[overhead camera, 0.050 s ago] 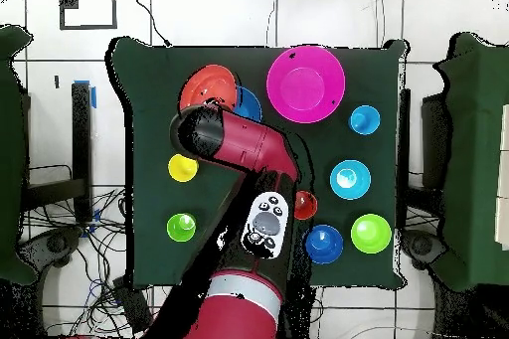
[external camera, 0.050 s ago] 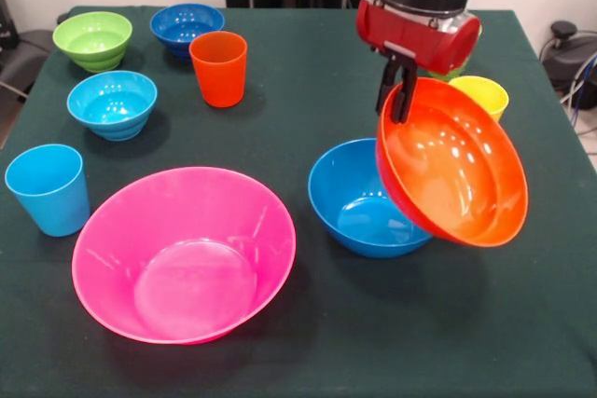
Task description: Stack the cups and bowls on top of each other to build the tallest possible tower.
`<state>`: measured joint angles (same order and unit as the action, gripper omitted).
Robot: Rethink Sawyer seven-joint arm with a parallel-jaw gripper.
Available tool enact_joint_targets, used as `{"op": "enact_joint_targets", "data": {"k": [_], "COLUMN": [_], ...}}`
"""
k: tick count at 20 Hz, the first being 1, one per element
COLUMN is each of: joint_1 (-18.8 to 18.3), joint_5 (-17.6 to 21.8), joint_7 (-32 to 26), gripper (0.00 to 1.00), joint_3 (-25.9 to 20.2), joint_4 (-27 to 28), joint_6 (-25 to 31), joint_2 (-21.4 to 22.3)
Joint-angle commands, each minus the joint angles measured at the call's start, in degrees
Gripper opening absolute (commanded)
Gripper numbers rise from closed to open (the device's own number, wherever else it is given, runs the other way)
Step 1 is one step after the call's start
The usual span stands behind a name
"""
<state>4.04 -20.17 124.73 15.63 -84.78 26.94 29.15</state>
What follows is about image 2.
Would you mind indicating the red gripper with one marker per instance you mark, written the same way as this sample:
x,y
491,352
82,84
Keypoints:
x,y
410,37

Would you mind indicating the green cup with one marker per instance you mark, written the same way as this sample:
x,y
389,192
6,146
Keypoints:
x,y
443,75

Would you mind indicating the yellow cup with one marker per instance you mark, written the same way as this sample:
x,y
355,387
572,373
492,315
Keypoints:
x,y
487,95

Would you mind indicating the large orange bowl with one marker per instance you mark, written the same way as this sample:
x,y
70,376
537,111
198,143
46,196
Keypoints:
x,y
448,174

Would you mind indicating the large blue bowl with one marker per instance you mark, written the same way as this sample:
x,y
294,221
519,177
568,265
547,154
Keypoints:
x,y
350,211

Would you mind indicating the orange cup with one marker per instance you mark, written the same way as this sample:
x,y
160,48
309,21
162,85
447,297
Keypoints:
x,y
219,76

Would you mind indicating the large pink bowl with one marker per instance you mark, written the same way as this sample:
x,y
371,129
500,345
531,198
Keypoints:
x,y
186,253

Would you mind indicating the dark blue ribbed bowl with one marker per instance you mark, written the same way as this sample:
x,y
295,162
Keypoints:
x,y
177,25

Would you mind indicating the dark green tablecloth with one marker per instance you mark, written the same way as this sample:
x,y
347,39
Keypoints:
x,y
420,323

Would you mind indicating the light blue ribbed bowl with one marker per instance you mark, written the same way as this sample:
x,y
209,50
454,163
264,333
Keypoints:
x,y
112,100

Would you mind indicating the green ribbed bowl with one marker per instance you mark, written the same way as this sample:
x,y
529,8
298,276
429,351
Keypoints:
x,y
93,39

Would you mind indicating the light blue cup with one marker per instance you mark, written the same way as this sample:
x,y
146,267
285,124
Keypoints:
x,y
51,202

